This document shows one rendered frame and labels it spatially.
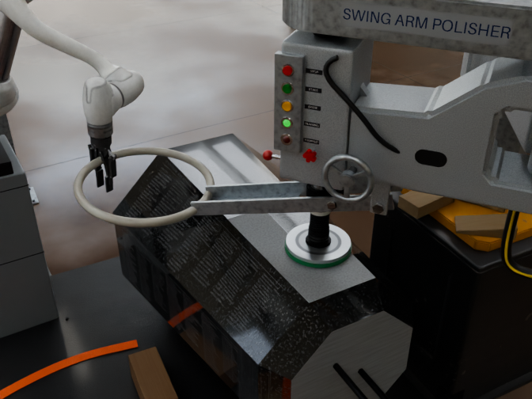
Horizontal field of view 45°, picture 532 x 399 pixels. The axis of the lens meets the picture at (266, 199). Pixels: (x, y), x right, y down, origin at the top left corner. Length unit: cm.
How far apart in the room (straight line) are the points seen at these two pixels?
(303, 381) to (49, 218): 230
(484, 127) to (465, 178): 15
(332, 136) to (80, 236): 221
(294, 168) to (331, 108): 23
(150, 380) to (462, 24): 178
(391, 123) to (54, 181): 292
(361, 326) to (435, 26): 90
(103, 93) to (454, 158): 120
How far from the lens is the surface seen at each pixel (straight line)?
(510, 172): 182
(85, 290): 332
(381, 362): 218
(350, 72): 169
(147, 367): 271
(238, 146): 273
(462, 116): 169
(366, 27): 164
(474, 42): 161
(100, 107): 231
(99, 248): 360
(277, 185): 212
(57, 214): 395
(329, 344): 195
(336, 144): 178
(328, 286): 198
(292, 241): 210
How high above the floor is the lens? 210
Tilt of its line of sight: 33 degrees down
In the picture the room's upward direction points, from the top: straight up
